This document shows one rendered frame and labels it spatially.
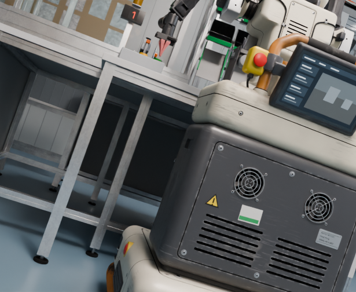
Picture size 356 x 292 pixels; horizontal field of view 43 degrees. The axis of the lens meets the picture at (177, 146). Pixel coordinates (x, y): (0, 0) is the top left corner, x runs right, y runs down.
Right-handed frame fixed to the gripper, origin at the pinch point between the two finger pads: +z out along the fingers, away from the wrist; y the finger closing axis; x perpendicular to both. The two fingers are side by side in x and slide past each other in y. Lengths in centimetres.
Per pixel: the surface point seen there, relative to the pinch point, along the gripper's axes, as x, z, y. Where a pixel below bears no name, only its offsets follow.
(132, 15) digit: -31.3, -21.2, 17.2
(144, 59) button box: 2.3, 5.4, 6.6
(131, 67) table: 33.0, 16.0, 12.9
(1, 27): 2, 14, 70
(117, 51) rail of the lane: -4.9, 4.8, 19.4
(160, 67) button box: 2.4, 6.2, -1.4
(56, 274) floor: 36, 100, 16
